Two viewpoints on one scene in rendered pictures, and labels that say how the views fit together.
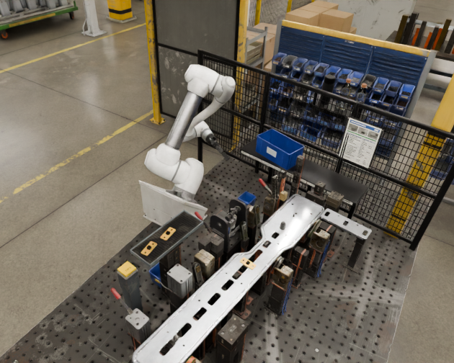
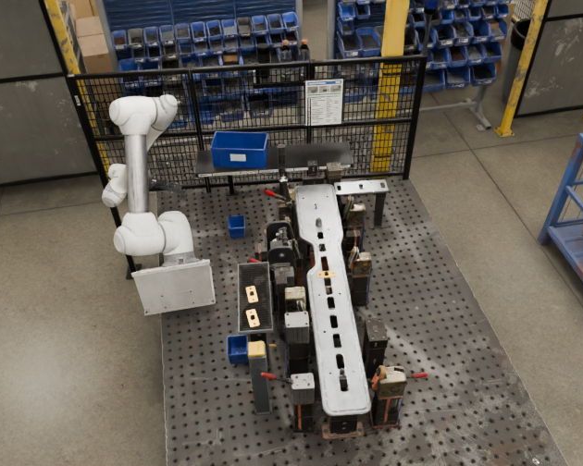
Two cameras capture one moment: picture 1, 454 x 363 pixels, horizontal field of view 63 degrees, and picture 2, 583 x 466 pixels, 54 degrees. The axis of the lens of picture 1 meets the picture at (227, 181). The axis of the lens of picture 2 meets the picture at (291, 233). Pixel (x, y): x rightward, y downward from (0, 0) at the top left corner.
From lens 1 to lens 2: 1.22 m
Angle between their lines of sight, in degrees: 30
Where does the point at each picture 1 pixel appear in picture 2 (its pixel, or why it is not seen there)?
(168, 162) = (152, 231)
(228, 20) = (30, 15)
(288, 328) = (382, 309)
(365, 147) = (331, 104)
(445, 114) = (395, 41)
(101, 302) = (206, 420)
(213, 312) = (346, 331)
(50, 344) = not seen: outside the picture
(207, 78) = (146, 109)
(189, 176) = (181, 234)
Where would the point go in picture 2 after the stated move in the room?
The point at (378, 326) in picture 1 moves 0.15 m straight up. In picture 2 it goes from (438, 257) to (442, 238)
